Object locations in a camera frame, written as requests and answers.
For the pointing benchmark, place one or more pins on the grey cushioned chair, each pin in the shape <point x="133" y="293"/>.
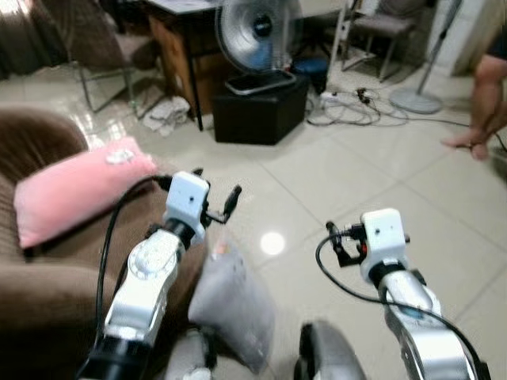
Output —
<point x="384" y="24"/>

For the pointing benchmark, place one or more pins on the brown curtain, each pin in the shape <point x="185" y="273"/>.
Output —
<point x="20" y="36"/>

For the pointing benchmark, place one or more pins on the blue bucket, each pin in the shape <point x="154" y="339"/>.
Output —
<point x="311" y="73"/>

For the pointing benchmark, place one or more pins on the white power strip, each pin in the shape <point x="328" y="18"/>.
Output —
<point x="337" y="98"/>

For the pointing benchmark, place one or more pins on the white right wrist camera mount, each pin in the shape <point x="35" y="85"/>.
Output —
<point x="384" y="237"/>

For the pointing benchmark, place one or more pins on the black box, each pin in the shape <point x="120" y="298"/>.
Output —
<point x="261" y="115"/>

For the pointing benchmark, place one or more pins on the brown metal-frame chair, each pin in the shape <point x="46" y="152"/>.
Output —
<point x="103" y="36"/>

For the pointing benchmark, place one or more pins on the white cloth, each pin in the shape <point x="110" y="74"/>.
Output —
<point x="168" y="115"/>

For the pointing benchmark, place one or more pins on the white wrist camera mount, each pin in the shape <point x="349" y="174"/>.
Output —
<point x="187" y="196"/>
<point x="384" y="237"/>

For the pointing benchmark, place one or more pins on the wooden table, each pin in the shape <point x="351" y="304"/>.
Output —
<point x="186" y="47"/>

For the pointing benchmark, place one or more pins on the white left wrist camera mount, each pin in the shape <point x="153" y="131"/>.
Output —
<point x="187" y="196"/>

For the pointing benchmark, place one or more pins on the grey pillow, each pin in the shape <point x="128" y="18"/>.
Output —
<point x="234" y="305"/>

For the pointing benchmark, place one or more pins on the grey robot leg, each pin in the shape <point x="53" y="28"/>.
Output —
<point x="188" y="356"/>
<point x="329" y="356"/>

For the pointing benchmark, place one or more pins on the white pedestal fan stand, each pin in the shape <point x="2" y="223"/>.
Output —
<point x="416" y="100"/>

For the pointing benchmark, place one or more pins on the brown sofa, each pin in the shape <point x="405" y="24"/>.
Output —
<point x="47" y="293"/>

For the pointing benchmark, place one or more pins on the pink pillow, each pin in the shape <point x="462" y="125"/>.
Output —
<point x="75" y="190"/>

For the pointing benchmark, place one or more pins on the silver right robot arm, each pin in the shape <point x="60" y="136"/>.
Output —
<point x="420" y="317"/>

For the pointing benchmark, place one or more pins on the person's bare legs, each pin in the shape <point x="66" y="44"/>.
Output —
<point x="485" y="95"/>

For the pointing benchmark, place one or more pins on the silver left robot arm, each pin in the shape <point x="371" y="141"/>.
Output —
<point x="146" y="277"/>

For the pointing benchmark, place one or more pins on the round table fan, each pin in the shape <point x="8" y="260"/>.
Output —
<point x="257" y="39"/>

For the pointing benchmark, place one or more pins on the grey right robot leg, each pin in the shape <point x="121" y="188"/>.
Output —
<point x="329" y="356"/>

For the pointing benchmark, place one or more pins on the grey left robot leg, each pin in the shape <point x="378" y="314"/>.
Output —
<point x="188" y="356"/>

